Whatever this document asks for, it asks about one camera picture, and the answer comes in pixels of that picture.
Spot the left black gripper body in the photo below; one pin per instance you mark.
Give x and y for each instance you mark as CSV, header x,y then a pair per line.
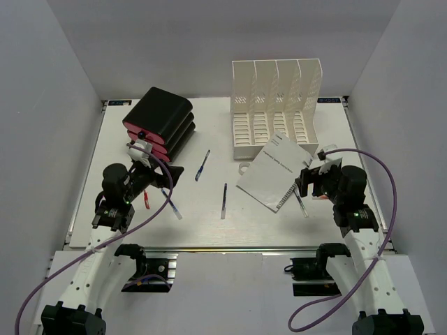
x,y
141,178

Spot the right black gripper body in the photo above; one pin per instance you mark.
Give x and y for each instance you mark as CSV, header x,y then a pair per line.
x,y
327,183

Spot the white instruction booklet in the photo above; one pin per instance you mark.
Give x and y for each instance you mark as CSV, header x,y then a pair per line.
x,y
270,177

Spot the green pen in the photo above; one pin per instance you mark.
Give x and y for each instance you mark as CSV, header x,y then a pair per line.
x,y
301,203

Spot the blue clear-cap pen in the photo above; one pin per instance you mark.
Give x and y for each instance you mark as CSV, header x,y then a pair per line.
x,y
174,208

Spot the black pink drawer organizer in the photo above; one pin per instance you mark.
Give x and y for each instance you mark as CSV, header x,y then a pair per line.
x,y
163,119

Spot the dark blue pen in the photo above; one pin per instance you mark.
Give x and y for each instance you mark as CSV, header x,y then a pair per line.
x,y
223,206

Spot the red white marker pen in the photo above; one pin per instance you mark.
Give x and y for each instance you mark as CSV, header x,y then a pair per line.
x,y
320,197

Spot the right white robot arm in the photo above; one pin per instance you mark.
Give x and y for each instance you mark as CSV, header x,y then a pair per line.
x,y
357,265

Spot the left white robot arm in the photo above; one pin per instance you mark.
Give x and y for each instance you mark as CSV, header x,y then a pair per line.
x,y
110,263

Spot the red gel pen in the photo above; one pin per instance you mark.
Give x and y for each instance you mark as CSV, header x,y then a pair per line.
x,y
146,199

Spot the blue gel pen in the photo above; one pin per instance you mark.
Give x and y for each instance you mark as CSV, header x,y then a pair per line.
x,y
200,169

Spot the clear tape roll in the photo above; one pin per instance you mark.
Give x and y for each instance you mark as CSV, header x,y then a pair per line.
x,y
243,166

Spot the white file rack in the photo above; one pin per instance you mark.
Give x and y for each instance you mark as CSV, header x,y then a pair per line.
x,y
275,95

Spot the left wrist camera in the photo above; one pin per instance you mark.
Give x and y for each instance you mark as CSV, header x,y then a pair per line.
x,y
140,151

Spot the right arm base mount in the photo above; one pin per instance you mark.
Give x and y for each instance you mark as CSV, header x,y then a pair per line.
x,y
327,274

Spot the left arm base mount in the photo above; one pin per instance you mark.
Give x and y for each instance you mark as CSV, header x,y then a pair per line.
x,y
150,275

